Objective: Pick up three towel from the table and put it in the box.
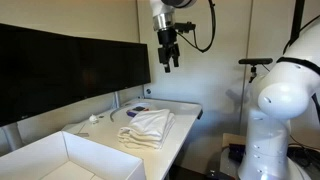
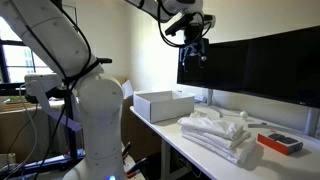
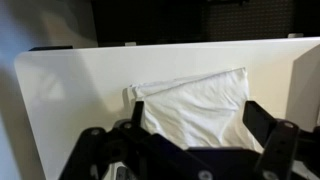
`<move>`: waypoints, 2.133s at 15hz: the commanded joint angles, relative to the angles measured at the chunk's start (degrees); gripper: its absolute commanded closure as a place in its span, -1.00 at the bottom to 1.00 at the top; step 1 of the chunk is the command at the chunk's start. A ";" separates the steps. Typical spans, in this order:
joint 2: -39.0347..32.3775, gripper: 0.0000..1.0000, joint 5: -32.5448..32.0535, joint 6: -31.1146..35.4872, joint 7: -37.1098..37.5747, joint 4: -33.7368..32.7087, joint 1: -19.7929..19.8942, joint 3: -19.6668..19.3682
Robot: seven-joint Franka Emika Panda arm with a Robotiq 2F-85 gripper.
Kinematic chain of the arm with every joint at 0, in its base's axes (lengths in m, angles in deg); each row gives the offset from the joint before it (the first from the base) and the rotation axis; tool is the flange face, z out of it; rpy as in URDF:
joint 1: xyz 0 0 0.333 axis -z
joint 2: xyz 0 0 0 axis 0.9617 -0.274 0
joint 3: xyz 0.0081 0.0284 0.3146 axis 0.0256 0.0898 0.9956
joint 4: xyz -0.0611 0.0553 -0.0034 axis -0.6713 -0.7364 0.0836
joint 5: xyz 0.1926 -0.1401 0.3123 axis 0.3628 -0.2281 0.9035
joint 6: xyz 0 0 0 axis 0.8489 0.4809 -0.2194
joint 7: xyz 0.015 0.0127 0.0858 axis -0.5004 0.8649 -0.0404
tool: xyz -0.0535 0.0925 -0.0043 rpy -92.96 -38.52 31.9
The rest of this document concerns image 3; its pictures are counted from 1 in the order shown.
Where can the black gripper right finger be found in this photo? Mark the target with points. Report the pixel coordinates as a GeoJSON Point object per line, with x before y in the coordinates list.
{"type": "Point", "coordinates": [280, 150]}

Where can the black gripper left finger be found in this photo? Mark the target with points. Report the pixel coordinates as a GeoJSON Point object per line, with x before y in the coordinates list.
{"type": "Point", "coordinates": [100, 150]}

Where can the white towel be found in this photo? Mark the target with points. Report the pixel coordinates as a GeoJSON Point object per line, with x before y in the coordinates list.
{"type": "Point", "coordinates": [200, 106]}

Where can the dark perforated panel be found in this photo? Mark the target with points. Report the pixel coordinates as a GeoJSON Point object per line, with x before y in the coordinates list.
{"type": "Point", "coordinates": [250, 20]}

